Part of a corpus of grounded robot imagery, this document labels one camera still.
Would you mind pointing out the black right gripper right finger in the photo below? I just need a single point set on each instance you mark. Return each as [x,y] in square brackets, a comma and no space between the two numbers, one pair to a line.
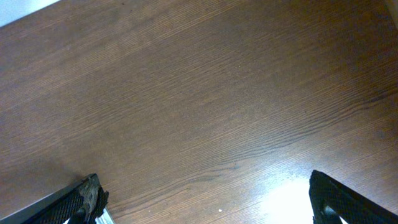
[333,202]

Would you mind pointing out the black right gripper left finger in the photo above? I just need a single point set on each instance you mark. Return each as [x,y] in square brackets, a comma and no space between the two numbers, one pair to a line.
[81,202]

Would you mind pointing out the clear plastic container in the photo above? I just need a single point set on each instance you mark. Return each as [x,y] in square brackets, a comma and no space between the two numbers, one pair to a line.
[105,218]

